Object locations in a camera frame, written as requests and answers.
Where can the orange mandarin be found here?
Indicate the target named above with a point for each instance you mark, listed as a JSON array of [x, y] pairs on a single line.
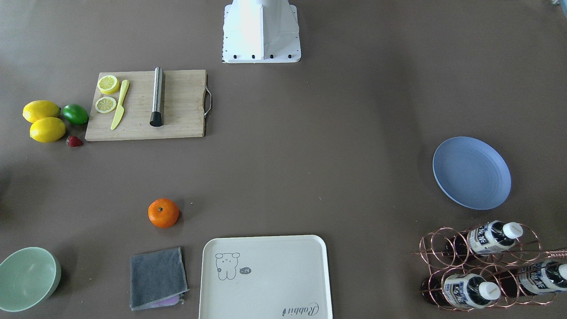
[[163, 213]]

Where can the blue plate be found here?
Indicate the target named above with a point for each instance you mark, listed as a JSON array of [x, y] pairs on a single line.
[[471, 173]]

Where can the cream rabbit tray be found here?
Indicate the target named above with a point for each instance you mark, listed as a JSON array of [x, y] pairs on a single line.
[[269, 277]]

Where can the steel muddler black tip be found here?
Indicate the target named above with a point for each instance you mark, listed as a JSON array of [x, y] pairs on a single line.
[[156, 119]]

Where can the wooden cutting board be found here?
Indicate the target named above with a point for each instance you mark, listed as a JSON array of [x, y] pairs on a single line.
[[183, 109]]

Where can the yellow plastic knife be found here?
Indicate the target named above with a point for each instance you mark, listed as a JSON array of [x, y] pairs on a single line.
[[120, 110]]

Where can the grey folded cloth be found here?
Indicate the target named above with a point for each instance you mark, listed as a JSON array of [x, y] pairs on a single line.
[[157, 279]]

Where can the lemon slice lower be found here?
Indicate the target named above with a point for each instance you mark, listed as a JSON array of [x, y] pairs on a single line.
[[105, 104]]

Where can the lemon half upper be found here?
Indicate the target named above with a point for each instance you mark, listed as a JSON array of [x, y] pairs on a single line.
[[108, 84]]

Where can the red strawberry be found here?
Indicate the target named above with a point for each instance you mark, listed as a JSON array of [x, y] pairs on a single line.
[[74, 141]]

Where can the green lime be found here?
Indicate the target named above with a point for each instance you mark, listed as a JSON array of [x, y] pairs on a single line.
[[75, 114]]

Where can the tea bottle top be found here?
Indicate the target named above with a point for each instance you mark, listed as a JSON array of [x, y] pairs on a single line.
[[492, 237]]

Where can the tea bottle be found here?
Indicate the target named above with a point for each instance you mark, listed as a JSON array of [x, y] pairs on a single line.
[[460, 291], [537, 279], [492, 237]]

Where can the tea bottle bottom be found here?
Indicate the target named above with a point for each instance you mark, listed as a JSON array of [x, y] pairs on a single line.
[[537, 279], [460, 291]]

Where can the whole yellow lemon lower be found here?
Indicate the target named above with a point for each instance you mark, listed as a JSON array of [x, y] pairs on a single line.
[[47, 130]]

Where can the whole yellow lemon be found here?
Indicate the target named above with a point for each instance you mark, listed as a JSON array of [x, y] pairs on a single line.
[[39, 109], [47, 130]]

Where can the whole yellow lemon upper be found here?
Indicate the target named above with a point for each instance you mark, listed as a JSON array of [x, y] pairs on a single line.
[[39, 109]]

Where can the green bowl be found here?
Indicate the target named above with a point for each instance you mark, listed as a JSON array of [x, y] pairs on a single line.
[[28, 277]]

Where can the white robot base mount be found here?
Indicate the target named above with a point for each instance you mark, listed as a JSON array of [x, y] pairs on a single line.
[[261, 31]]

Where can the copper wire bottle rack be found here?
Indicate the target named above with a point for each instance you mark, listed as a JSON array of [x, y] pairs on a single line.
[[526, 251]]

